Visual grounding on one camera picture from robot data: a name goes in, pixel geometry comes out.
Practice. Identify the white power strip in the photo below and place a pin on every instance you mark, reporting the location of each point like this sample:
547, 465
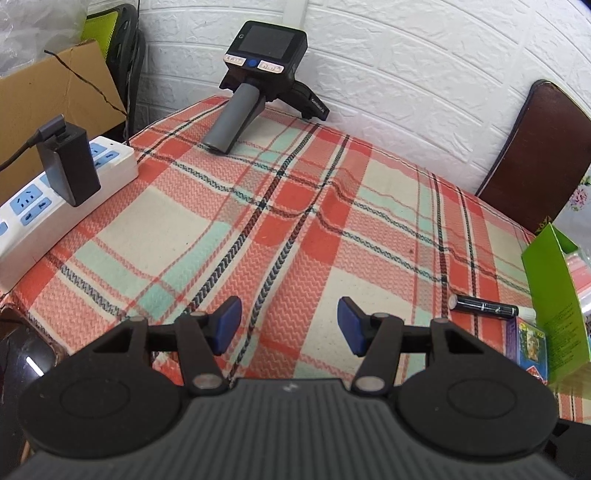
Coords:
111, 166

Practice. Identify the colourful card packet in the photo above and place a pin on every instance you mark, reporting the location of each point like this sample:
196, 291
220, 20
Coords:
531, 344

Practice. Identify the dark glossy object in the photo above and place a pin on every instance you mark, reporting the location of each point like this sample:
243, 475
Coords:
23, 350

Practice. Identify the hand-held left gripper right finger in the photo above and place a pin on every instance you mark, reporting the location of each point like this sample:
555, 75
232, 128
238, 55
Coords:
351, 327

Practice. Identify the black charger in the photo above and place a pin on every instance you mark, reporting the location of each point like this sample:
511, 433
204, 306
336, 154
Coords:
69, 161

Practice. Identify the green and black chair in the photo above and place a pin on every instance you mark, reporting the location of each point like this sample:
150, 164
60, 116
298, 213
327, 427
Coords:
122, 55

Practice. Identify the green paper box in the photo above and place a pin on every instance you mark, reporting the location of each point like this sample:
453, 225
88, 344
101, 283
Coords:
554, 300

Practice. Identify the black marker pen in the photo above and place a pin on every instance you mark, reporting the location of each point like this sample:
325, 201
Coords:
485, 306

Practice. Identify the floral cloth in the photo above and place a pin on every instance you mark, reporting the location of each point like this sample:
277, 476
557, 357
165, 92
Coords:
579, 196

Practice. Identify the plaid tablecloth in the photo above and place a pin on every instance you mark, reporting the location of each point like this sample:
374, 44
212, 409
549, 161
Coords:
295, 221

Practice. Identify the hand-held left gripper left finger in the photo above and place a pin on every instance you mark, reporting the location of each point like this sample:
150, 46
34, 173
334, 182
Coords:
228, 323

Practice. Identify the spare hand-held gripper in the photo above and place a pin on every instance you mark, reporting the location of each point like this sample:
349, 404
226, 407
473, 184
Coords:
258, 83

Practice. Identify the cardboard box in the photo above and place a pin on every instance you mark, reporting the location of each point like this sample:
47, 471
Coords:
55, 97

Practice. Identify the brown wooden chair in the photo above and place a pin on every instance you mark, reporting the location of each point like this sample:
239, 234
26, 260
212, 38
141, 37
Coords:
540, 157

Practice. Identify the large clear plastic bag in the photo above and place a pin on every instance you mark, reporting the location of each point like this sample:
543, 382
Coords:
27, 32

